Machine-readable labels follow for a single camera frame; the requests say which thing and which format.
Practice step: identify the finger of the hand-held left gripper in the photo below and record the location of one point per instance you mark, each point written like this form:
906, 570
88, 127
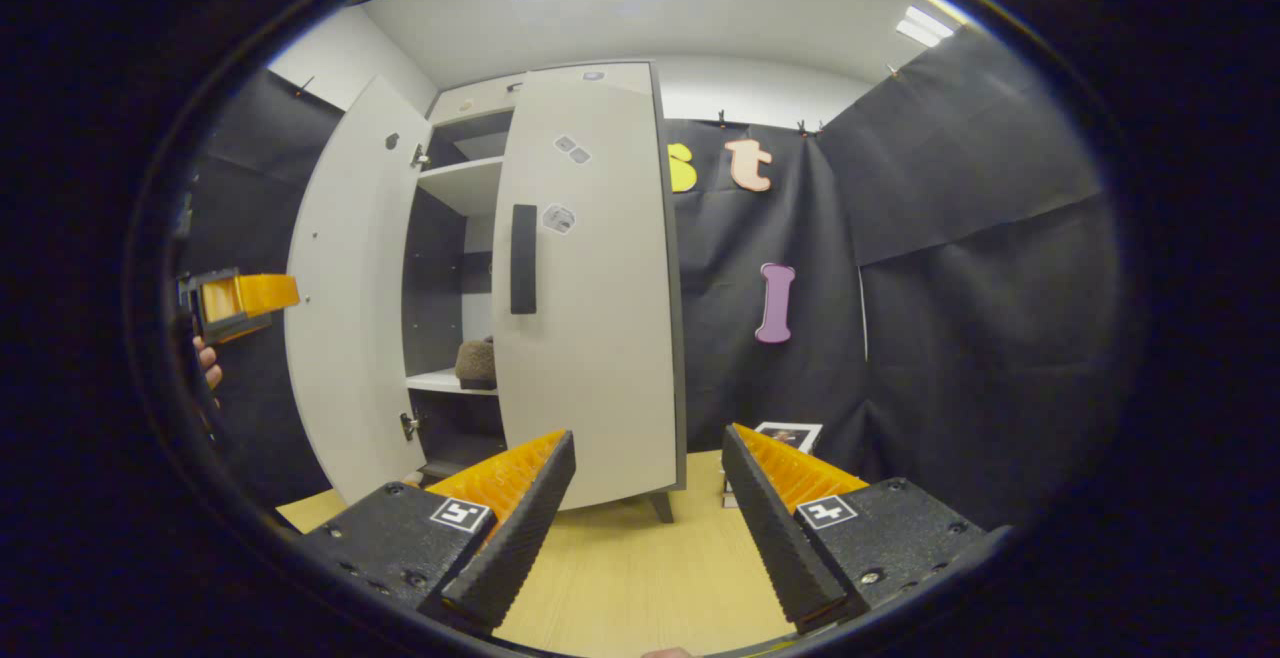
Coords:
255, 296

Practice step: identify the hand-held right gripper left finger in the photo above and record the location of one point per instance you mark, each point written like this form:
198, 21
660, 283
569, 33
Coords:
520, 533

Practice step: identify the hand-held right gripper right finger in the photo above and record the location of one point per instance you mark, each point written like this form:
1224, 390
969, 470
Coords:
775, 528

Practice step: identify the white cabinet door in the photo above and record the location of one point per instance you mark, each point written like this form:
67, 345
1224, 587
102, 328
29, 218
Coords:
610, 338
350, 288

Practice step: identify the brown fuzzy shoe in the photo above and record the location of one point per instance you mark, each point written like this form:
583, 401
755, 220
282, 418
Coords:
477, 363

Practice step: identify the white shoe cabinet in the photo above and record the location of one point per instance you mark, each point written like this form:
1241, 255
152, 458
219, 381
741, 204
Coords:
450, 183

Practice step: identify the small ceiling light panel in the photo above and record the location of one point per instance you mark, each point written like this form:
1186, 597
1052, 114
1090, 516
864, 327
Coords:
925, 26

